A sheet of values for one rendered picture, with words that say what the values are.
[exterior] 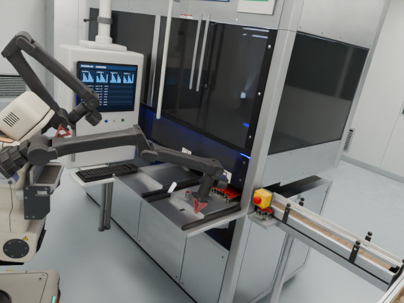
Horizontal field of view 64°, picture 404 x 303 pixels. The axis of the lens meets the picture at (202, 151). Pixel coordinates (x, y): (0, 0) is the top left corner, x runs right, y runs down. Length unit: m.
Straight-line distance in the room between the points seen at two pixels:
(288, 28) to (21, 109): 1.14
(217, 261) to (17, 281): 1.13
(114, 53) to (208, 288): 1.57
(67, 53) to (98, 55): 0.18
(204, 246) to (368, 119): 4.69
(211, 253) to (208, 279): 0.19
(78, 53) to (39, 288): 1.33
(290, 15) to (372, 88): 4.78
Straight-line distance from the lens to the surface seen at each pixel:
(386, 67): 6.20
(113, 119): 2.22
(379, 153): 6.26
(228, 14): 1.79
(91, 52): 2.08
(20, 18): 6.65
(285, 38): 1.55
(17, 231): 1.64
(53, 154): 1.29
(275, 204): 1.82
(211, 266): 2.09
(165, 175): 2.02
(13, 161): 1.33
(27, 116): 1.42
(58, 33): 6.34
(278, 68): 1.55
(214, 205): 1.76
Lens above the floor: 1.72
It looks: 19 degrees down
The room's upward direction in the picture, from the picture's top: 9 degrees clockwise
